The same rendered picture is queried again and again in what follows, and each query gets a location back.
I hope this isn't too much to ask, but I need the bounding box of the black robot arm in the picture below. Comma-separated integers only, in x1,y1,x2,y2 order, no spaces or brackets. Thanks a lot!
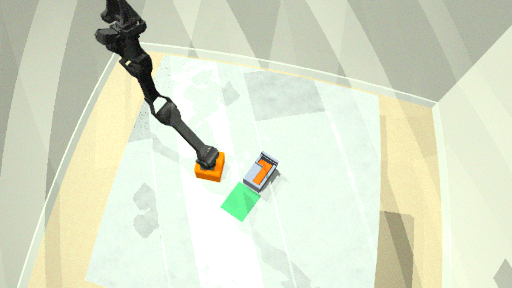
94,24,219,171

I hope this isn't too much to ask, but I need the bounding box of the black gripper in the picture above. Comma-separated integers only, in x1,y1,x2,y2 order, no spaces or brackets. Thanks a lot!
100,0,147,48

